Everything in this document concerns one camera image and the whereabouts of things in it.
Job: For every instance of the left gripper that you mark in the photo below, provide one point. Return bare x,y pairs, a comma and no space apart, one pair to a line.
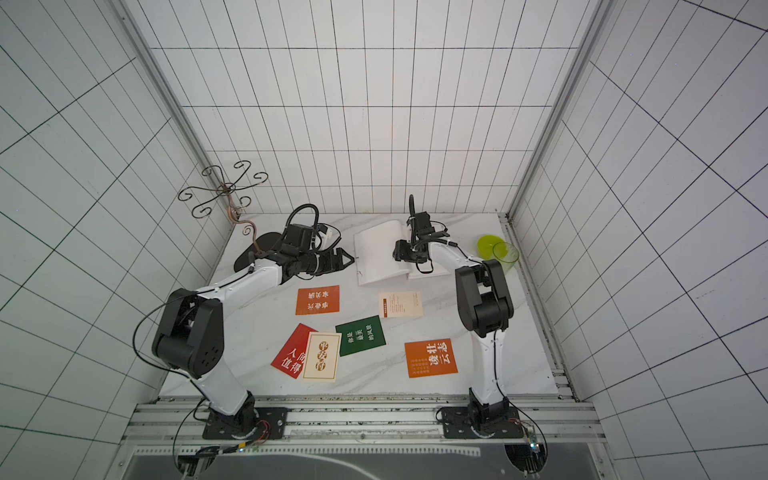
331,266

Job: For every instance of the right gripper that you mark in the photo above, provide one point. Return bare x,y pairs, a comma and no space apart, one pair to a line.
417,221

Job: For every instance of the cream card red stripe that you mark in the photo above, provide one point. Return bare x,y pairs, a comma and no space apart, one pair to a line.
406,304

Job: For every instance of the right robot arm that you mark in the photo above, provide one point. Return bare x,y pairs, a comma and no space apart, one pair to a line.
484,307

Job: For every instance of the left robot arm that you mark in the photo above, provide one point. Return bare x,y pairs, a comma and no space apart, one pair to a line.
190,336

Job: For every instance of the green card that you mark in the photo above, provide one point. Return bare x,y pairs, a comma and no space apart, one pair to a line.
361,335

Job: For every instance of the clear green cup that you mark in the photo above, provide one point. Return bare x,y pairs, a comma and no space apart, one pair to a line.
506,254

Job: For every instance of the cream framed card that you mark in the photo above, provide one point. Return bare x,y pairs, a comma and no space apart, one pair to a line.
322,357

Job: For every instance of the orange card lower right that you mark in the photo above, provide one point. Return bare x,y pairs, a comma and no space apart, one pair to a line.
430,358

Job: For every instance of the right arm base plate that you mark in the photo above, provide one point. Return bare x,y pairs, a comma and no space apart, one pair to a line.
468,423

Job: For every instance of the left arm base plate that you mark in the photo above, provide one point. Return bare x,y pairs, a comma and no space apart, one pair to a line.
253,424

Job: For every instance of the aluminium rail frame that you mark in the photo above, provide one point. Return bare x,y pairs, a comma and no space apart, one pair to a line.
398,424

